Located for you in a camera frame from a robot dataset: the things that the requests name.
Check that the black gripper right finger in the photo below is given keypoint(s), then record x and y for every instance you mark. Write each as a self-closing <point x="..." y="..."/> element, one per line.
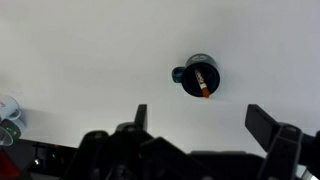
<point x="260" y="126"/>

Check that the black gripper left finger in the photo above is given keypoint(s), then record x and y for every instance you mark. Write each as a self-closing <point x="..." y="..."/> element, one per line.
<point x="141" y="116"/>

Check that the red marker with white barrel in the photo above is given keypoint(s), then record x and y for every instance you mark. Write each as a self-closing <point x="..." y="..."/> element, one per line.
<point x="204" y="87"/>

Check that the dark green enamel mug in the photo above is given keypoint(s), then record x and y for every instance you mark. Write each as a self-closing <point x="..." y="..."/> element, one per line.
<point x="191" y="83"/>

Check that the dark mug with white rim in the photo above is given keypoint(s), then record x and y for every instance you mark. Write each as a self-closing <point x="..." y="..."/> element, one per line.
<point x="10" y="131"/>

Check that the white ceramic mug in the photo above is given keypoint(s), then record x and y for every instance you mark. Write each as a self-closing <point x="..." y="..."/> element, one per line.
<point x="8" y="105"/>

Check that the red object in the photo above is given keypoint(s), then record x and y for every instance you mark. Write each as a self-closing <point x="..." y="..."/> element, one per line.
<point x="6" y="165"/>

